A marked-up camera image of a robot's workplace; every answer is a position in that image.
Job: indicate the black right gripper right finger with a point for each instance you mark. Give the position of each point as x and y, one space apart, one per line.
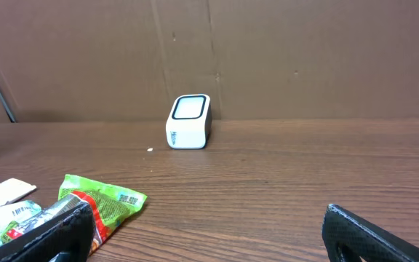
348 237

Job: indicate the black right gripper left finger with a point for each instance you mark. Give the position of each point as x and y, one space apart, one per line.
68 237

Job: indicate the green snack bag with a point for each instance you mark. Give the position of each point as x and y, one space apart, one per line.
110 204

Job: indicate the white barcode scanner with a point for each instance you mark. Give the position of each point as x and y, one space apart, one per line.
189 123

